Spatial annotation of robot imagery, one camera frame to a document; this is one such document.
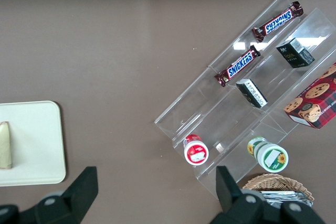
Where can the red tartan cookie box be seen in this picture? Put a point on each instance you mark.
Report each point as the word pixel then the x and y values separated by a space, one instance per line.
pixel 315 103

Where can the red lid strawberry cup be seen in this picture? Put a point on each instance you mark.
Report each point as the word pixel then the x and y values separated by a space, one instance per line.
pixel 196 151

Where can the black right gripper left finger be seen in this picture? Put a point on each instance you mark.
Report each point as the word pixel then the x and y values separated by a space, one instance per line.
pixel 68 203

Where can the green lid sunflower cup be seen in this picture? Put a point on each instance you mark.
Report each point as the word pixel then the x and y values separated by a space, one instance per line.
pixel 270 157

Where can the small black carton box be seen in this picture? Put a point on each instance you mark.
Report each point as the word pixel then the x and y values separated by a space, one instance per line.
pixel 252 94
pixel 295 53

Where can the beige rectangular tray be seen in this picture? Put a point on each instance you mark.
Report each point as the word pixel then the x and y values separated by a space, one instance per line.
pixel 36 142

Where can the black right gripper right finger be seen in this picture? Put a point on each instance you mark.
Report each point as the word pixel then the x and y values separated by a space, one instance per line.
pixel 236 208

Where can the light tan wicker basket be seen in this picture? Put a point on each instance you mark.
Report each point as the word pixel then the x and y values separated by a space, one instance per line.
pixel 273 180

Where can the triangular sandwich wedge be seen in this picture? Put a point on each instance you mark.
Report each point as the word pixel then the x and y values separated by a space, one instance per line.
pixel 5 148

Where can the Snickers chocolate bar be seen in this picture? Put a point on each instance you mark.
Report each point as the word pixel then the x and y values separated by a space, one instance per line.
pixel 239 65
pixel 278 22

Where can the clear acrylic stepped display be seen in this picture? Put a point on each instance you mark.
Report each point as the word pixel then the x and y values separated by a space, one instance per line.
pixel 210 108

